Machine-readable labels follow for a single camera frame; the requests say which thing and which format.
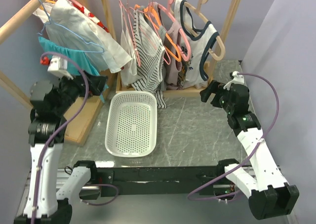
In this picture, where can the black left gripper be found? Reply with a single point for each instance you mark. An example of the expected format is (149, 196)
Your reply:
(96, 83)

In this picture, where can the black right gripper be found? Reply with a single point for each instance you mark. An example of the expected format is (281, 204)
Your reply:
(215, 87)

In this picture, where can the black white striped tank top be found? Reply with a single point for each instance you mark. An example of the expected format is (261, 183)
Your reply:
(140, 83)

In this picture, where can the thin pink wire hanger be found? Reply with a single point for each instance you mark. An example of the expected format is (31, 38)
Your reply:
(130, 30)

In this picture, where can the grey tank top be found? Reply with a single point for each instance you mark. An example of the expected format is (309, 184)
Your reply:
(152, 51)

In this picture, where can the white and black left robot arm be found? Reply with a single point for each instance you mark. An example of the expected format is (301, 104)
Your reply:
(47, 133)

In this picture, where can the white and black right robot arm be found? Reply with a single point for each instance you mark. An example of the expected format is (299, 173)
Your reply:
(269, 193)

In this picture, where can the white navy trimmed tank top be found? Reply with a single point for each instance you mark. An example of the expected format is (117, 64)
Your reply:
(201, 41)

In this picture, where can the thick pink plastic hanger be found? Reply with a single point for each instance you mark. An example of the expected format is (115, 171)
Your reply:
(186, 55)

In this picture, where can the white perforated plastic basket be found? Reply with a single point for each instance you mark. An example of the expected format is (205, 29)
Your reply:
(131, 130)

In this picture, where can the white shirt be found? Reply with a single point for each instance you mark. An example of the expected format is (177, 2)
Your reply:
(72, 29)

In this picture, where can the white red patterned garment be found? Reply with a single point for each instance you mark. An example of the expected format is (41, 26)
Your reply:
(79, 56)

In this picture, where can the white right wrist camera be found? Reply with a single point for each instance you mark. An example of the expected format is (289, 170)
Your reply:
(236, 78)

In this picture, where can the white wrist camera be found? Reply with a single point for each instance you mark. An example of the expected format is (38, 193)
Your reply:
(236, 78)
(57, 66)

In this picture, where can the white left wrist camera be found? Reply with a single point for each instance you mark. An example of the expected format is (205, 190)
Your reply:
(57, 66)

